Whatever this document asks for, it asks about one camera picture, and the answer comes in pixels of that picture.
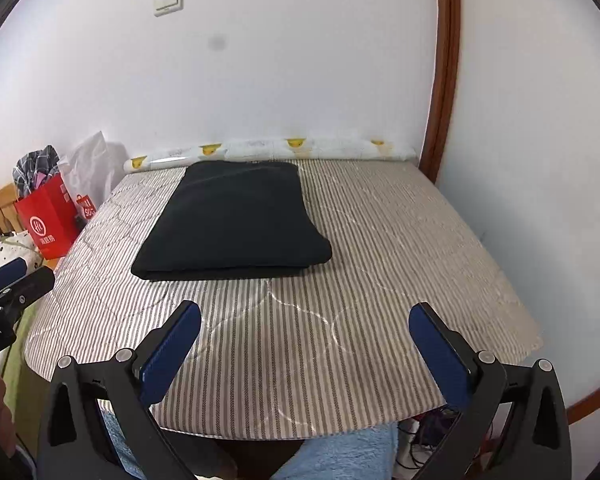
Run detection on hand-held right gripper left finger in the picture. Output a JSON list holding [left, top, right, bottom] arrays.
[[36, 300, 202, 480]]

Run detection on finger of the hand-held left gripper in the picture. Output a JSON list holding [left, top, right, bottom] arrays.
[[0, 266, 56, 321], [0, 257, 27, 295]]

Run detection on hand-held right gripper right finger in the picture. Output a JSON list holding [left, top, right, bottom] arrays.
[[407, 301, 573, 480]]

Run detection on black sweatshirt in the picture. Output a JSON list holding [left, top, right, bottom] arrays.
[[131, 160, 333, 282]]

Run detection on white flower print quilt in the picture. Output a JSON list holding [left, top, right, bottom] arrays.
[[0, 230, 42, 281]]

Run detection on green bed sheet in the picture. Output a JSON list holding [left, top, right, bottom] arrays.
[[0, 305, 43, 411]]

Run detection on wooden headboard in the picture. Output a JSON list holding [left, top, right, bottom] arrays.
[[0, 182, 21, 236]]

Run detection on red paper bag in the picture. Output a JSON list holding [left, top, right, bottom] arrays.
[[14, 172, 83, 261]]

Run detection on striped quilted mat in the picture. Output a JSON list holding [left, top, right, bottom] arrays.
[[22, 157, 543, 433]]

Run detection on grey plaid cloth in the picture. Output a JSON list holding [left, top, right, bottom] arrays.
[[12, 145, 61, 198]]

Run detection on white plastic shopping bag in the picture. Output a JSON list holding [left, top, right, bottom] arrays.
[[57, 131, 126, 223]]

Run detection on person's legs in blue pants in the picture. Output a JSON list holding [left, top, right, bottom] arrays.
[[100, 410, 398, 480]]

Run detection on wooden baseboard trim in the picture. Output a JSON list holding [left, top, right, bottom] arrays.
[[565, 372, 600, 427]]

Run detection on duck print paper roll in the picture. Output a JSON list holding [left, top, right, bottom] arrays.
[[122, 137, 417, 173]]

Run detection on tangle of cables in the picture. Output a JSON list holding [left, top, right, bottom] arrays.
[[397, 405, 496, 480]]

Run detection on wooden door frame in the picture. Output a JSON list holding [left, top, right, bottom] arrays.
[[417, 0, 461, 183]]

